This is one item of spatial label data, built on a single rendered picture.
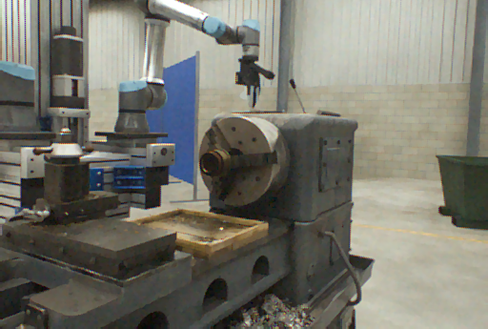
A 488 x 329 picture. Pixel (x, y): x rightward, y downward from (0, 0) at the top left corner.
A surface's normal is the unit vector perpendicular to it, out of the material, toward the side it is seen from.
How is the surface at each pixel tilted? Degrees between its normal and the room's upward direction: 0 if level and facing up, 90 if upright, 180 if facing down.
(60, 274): 89
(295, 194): 90
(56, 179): 90
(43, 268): 89
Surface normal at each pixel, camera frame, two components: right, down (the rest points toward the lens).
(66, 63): 0.20, 0.06
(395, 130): -0.43, 0.04
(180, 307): 0.84, 0.02
